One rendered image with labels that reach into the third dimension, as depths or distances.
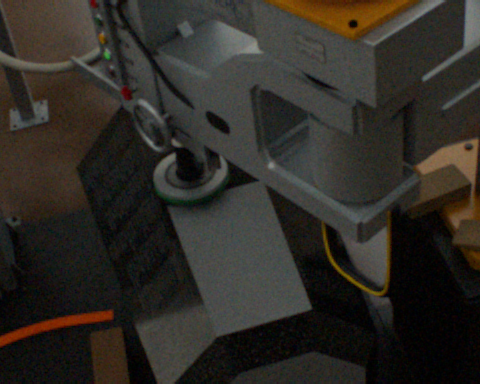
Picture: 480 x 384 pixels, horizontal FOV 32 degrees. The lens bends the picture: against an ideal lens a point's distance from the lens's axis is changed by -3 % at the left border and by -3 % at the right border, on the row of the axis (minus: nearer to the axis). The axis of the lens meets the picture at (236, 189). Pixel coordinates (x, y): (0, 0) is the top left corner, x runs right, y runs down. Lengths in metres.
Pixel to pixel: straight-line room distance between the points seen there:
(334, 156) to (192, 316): 0.70
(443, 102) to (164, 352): 0.99
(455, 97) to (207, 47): 0.59
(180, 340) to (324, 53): 0.99
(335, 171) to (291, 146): 0.22
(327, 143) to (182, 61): 0.46
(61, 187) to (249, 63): 2.32
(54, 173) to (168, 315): 1.87
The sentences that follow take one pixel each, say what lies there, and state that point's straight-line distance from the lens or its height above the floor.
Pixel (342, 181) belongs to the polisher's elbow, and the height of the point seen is 1.31.
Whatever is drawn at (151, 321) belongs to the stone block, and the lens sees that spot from 2.32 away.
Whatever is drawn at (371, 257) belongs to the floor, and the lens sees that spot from 3.33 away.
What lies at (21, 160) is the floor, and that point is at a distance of 4.16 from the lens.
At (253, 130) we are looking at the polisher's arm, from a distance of 1.81.
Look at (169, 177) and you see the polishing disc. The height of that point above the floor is 0.88.
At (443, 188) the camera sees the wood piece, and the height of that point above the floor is 0.83.
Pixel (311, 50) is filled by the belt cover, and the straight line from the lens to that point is 1.47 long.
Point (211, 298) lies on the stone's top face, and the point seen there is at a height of 0.82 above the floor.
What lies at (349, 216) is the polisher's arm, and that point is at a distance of 1.72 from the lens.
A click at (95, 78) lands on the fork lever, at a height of 1.11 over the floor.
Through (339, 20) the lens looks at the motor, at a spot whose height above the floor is 1.72.
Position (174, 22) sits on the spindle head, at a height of 1.42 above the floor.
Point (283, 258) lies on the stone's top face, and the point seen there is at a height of 0.82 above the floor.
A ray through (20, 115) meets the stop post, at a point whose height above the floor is 0.05.
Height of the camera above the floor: 2.42
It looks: 41 degrees down
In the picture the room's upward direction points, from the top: 9 degrees counter-clockwise
